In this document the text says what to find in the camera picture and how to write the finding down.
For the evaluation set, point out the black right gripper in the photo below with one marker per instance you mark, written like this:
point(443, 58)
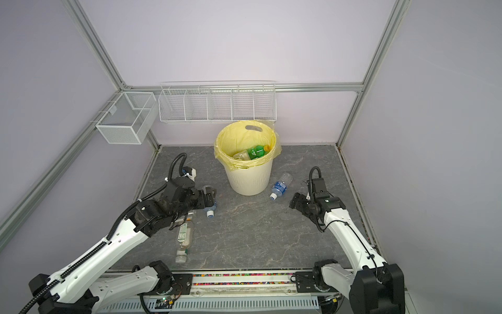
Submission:
point(298, 201)

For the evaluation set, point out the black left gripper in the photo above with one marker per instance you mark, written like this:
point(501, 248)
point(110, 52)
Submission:
point(210, 197)

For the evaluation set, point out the clear bottle blue label white cap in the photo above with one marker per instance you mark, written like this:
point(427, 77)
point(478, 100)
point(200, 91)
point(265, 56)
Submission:
point(280, 187)

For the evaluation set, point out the clear bottle green label front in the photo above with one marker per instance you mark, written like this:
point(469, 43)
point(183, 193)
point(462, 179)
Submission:
point(185, 237)

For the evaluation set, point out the green Sprite bottle yellow cap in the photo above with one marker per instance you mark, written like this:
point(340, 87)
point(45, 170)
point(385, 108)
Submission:
point(258, 151)

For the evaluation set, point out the clear bottle green white label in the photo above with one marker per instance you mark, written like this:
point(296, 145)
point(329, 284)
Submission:
point(243, 155)

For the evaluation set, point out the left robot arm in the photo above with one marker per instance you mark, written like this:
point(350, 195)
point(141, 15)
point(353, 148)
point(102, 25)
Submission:
point(77, 288)

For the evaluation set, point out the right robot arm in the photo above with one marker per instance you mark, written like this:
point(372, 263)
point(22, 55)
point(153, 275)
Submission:
point(372, 285)

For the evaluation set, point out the cream plastic waste bin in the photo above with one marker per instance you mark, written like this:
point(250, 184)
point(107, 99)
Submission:
point(251, 181)

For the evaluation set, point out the yellow bin liner bag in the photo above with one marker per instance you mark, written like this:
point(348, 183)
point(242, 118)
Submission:
point(243, 135)

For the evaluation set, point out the Pocari bottle blue label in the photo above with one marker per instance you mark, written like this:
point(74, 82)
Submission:
point(210, 211)

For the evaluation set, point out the white mesh box basket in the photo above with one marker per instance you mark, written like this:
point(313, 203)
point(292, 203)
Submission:
point(129, 118)

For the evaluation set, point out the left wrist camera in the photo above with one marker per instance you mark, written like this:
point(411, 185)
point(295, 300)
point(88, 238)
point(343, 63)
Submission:
point(189, 172)

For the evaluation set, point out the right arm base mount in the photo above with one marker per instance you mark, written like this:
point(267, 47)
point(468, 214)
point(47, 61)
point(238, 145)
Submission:
point(305, 282)

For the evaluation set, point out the aluminium front rail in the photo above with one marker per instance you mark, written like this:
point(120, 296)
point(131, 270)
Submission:
point(243, 280)

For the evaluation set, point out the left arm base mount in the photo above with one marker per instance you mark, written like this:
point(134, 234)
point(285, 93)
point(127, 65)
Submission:
point(178, 284)

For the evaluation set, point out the white wire shelf basket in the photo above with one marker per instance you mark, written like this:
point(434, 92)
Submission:
point(217, 101)

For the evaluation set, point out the white vented cable duct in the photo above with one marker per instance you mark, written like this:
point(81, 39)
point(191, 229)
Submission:
point(230, 305)

